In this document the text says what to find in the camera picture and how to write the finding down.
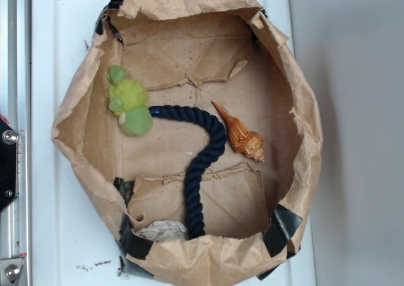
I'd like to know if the white paper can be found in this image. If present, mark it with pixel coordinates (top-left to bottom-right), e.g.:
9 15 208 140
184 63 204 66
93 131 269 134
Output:
135 220 189 242

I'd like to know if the brown paper bag container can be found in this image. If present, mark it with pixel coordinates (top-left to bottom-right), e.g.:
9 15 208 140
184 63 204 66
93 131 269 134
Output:
52 0 323 285

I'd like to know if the brown spiral seashell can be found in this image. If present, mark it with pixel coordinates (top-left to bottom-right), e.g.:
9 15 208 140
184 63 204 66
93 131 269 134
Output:
211 100 264 162

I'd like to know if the green plush toy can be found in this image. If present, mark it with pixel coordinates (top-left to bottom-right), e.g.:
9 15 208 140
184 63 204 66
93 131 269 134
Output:
107 65 153 136

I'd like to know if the dark blue thick rope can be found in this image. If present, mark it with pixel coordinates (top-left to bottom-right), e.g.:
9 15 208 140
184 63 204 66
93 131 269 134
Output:
149 105 227 239

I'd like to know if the black corner bracket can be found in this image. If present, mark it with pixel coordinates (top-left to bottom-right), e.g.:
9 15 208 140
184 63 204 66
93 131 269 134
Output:
0 117 18 212

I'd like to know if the aluminium frame rail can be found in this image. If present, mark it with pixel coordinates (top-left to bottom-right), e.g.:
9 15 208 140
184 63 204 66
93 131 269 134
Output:
1 0 32 285

